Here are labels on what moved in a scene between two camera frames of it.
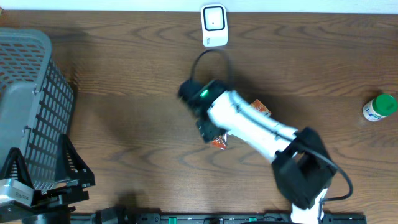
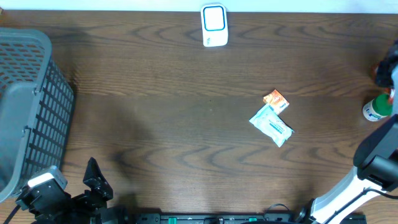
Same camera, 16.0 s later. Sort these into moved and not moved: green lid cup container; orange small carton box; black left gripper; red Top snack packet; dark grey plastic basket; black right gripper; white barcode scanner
Moved: red Top snack packet; orange small carton box; black left gripper; black right gripper
Not moved: white barcode scanner; dark grey plastic basket; green lid cup container
